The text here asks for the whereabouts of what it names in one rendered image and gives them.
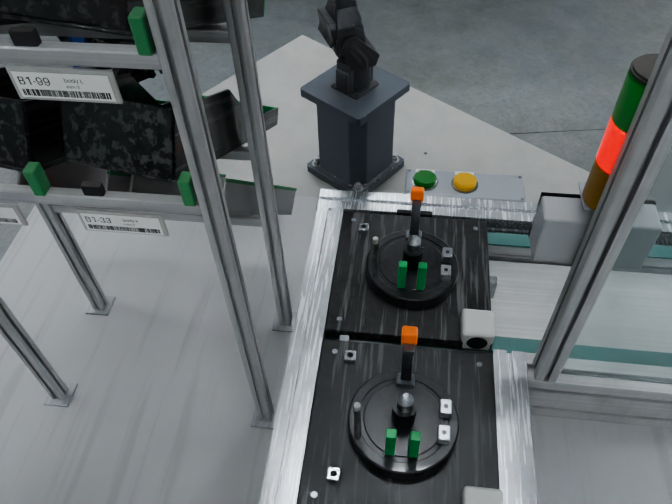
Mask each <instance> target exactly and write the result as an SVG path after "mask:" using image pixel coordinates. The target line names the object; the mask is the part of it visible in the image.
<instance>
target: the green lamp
mask: <svg viewBox="0 0 672 504"><path fill-rule="evenodd" d="M645 87H646V86H645V85H643V84H641V83H640V82H638V81H637V80H636V79H635V78H634V77H633V76H632V74H631V72H630V68H629V70H628V72H627V75H626V78H625V80H624V83H623V86H622V88H621V91H620V94H619V96H618V99H617V102H616V104H615V107H614V109H613V112H612V120H613V123H614V124H615V125H616V126H617V127H618V128H619V129H620V130H622V131H623V132H625V133H627V132H628V129H629V127H630V125H631V122H632V120H633V117H634V115H635V112H636V110H637V107H638V105H639V103H640V100H641V98H642V95H643V93H644V90H645Z"/></svg>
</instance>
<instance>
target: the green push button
mask: <svg viewBox="0 0 672 504"><path fill-rule="evenodd" d="M436 179H437V177H436V175H435V174H434V173H433V172H431V171H428V170H421V171H418V172H417V173H415V175H414V184H415V185H416V186H417V187H424V189H429V188H432V187H433V186H435V184H436Z"/></svg>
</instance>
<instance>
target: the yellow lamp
mask: <svg viewBox="0 0 672 504"><path fill-rule="evenodd" d="M608 178H609V174H608V173H606V172H605V171H603V170H602V169H601V168H600V167H599V165H598V164H597V161H596V157H595V160H594V163H593V165H592V168H591V171H590V173H589V176H588V179H587V181H586V184H585V187H584V189H583V192H582V197H583V200H584V202H585V203H586V204H587V205H588V206H589V207H590V208H591V209H593V210H594V211H595V210H596V207H597V205H598V202H599V200H600V198H601V195H602V193H603V190H604V188H605V185H606V183H607V181H608Z"/></svg>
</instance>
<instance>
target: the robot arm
mask: <svg viewBox="0 0 672 504"><path fill-rule="evenodd" d="M317 11H318V16H319V26H318V30H319V31H320V33H321V35H322V36H323V38H324V39H325V41H326V42H327V44H328V45H329V47H330V48H332V50H333V51H334V53H335V54H336V56H337V57H339V58H338V59H337V69H336V81H335V82H333V83H332V84H331V87H332V88H334V89H336V90H338V91H340V92H341V93H343V94H345V95H347V96H349V97H351V98H353V99H355V100H358V99H360V98H361V97H362V96H364V95H365V94H367V93H368V92H370V91H371V90H372V89H374V88H375V87H377V86H378V85H379V81H377V80H375V79H373V66H375V65H376V64H377V61H378V58H379V53H378V52H377V51H376V49H375V48H374V47H373V45H372V44H371V42H370V41H369V40H368V38H367V37H366V36H365V31H364V25H363V22H362V19H361V16H360V13H359V10H358V7H357V3H356V0H328V2H327V4H326V6H325V8H318V9H317ZM57 37H58V39H59V40H60V41H61V42H77V43H101V44H124V45H135V42H134V40H133V39H109V38H85V37H61V36H57ZM112 71H113V73H114V75H118V74H122V73H129V74H130V75H131V76H132V77H133V78H134V79H135V80H136V81H137V82H141V81H143V80H145V79H148V78H154V77H155V76H156V73H155V72H154V70H152V69H130V68H113V69H112Z"/></svg>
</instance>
